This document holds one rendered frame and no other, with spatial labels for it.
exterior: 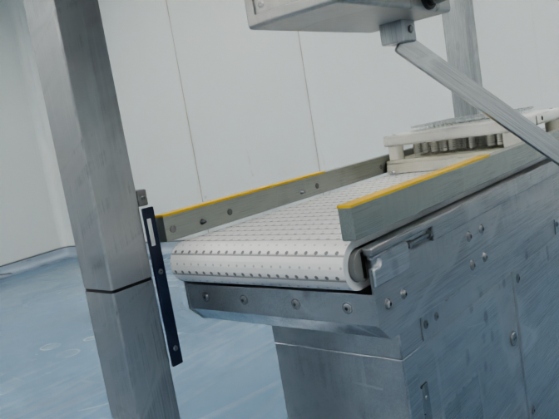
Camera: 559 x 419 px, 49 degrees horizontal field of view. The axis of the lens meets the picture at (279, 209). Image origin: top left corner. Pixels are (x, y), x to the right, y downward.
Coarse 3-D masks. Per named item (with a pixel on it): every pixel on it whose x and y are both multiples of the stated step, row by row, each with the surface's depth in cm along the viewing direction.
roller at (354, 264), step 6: (354, 252) 58; (360, 252) 58; (354, 258) 57; (360, 258) 58; (366, 258) 59; (348, 264) 58; (354, 264) 57; (360, 264) 58; (366, 264) 59; (354, 270) 57; (360, 270) 58; (366, 270) 59; (354, 276) 58; (360, 276) 58; (366, 276) 59
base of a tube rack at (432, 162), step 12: (408, 156) 115; (420, 156) 110; (432, 156) 106; (444, 156) 104; (456, 156) 103; (468, 156) 102; (396, 168) 111; (408, 168) 109; (420, 168) 108; (432, 168) 106
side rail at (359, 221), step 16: (480, 160) 78; (496, 160) 82; (512, 160) 87; (528, 160) 92; (448, 176) 71; (464, 176) 74; (480, 176) 78; (496, 176) 82; (400, 192) 62; (416, 192) 65; (432, 192) 67; (448, 192) 71; (352, 208) 55; (368, 208) 57; (384, 208) 60; (400, 208) 62; (416, 208) 65; (352, 224) 56; (368, 224) 57; (384, 224) 60; (352, 240) 56
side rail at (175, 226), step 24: (336, 168) 102; (360, 168) 106; (384, 168) 112; (264, 192) 87; (288, 192) 91; (312, 192) 96; (168, 216) 74; (192, 216) 77; (216, 216) 80; (240, 216) 83; (168, 240) 73
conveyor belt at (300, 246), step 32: (544, 128) 167; (352, 192) 96; (256, 224) 78; (288, 224) 74; (320, 224) 70; (192, 256) 71; (224, 256) 67; (256, 256) 64; (288, 256) 61; (320, 256) 59; (352, 288) 58
